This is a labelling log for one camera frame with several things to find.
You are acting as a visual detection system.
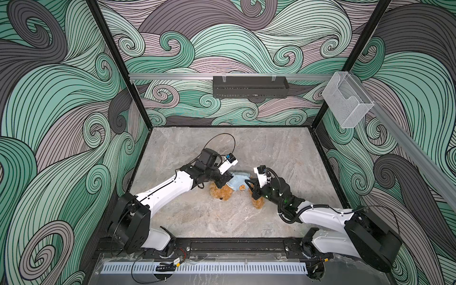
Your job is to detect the clear plastic wall holder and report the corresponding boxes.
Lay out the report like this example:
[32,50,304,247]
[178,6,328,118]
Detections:
[322,71,374,129]

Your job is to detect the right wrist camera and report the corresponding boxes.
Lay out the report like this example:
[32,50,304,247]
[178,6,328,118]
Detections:
[254,165,268,188]

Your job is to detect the white slotted cable duct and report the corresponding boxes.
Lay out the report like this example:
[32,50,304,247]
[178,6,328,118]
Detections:
[101,261,308,275]

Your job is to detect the aluminium right wall rail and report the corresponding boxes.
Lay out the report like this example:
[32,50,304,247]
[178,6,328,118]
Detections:
[351,75,456,210]

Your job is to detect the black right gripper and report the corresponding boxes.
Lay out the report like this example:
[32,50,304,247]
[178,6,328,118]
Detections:
[245,177,285,210]

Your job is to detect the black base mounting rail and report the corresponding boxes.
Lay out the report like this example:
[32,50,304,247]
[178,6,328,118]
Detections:
[94,237,378,259]

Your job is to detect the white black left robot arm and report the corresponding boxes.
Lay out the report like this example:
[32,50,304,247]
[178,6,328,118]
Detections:
[108,148,238,255]

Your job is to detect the aluminium back wall rail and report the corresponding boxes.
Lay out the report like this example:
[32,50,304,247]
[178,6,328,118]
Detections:
[128,72,333,81]

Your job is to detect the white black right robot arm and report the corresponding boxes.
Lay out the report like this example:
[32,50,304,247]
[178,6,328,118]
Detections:
[245,178,403,273]

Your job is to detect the brown teddy bear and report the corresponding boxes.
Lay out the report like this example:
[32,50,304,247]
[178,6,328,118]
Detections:
[209,182,265,209]

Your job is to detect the light blue bear hoodie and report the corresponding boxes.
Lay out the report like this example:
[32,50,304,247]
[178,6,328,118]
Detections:
[226,172,251,191]

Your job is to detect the black perforated wall tray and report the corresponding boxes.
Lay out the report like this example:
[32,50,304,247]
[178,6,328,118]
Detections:
[213,77,290,99]

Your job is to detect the aluminium wall rail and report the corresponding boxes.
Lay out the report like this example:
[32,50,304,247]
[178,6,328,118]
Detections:
[351,75,456,210]
[128,72,333,81]

